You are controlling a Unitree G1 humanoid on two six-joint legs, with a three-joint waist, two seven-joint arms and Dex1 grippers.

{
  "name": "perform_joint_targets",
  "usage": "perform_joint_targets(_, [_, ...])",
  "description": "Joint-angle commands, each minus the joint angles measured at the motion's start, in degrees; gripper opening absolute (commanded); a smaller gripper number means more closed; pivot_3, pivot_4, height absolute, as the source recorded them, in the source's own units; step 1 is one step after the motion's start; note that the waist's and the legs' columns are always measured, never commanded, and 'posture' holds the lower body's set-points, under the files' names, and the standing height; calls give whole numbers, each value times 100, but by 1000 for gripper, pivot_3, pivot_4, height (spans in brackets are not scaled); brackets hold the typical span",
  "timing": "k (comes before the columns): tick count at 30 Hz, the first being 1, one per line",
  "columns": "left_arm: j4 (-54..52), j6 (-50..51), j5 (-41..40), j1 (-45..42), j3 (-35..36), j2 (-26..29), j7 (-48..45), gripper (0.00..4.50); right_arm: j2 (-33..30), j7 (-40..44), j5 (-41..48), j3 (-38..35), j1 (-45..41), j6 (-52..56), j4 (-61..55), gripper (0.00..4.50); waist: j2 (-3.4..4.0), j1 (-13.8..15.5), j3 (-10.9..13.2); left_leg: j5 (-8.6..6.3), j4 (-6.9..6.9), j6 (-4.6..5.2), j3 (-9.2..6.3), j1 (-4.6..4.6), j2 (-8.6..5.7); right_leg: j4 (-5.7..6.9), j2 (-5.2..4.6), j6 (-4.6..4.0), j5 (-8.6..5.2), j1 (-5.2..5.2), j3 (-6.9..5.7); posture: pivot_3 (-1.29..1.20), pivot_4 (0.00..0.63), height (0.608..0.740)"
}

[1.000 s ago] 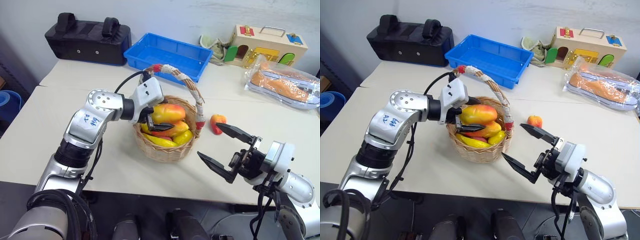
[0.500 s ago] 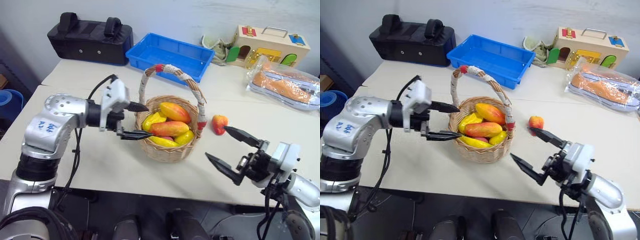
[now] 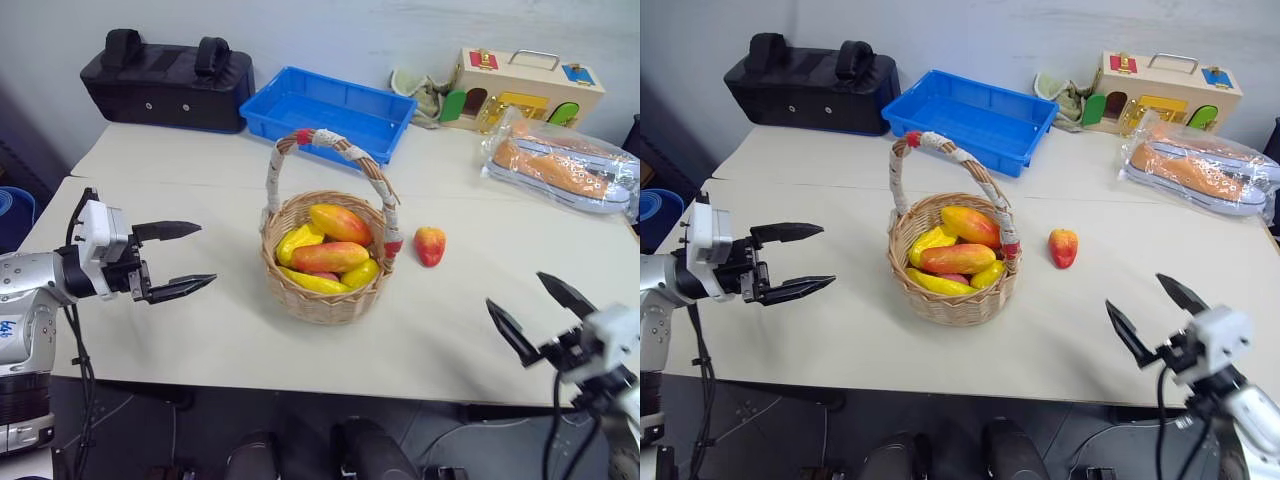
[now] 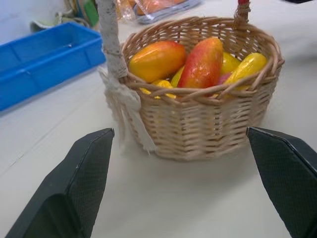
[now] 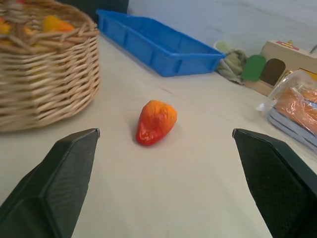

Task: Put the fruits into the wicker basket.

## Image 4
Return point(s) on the orange-yellow mango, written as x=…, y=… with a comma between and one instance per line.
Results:
x=156, y=60

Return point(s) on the yellow star fruit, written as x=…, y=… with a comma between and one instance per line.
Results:
x=162, y=85

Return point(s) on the red-orange mango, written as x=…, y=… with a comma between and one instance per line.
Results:
x=203, y=65

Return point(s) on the yellow lemon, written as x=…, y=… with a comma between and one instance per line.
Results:
x=229, y=63

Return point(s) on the blue plastic crate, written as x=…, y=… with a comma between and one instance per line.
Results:
x=42, y=62

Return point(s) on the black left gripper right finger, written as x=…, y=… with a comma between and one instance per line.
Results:
x=289, y=178

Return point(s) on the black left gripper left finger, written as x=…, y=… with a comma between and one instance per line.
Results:
x=62, y=188

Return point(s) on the clear bag of oranges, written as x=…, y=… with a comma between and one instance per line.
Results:
x=158, y=8

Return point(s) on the pink fruit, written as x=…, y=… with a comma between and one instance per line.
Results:
x=223, y=78

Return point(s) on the yellow banana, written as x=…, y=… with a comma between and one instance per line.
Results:
x=247, y=68

